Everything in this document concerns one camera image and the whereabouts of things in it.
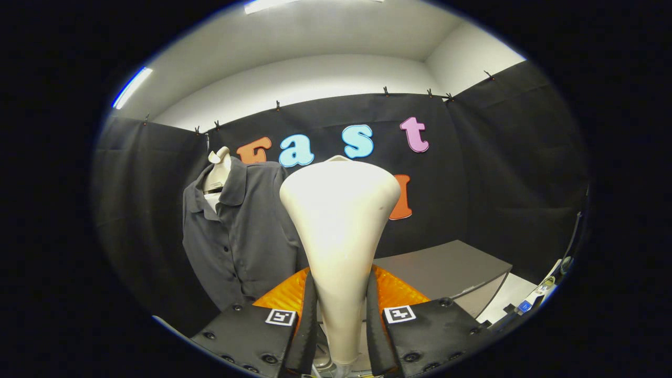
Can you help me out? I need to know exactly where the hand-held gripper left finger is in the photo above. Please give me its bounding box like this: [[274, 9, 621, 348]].
[[190, 267, 319, 378]]

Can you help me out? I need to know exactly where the cream garment hanger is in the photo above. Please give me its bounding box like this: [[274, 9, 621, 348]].
[[202, 146, 233, 193]]

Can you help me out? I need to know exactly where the grey cabinet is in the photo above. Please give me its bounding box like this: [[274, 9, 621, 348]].
[[367, 240, 512, 319]]

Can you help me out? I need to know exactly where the grey button-up shirt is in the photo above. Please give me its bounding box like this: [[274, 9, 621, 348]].
[[182, 156, 310, 311]]

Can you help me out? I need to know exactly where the ceiling light panel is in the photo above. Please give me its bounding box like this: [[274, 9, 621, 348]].
[[243, 0, 384, 15]]

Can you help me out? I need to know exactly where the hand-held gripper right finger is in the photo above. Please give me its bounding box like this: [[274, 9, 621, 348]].
[[365, 264, 492, 378]]

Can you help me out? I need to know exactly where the ceiling light strip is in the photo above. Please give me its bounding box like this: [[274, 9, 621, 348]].
[[112, 67, 154, 110]]

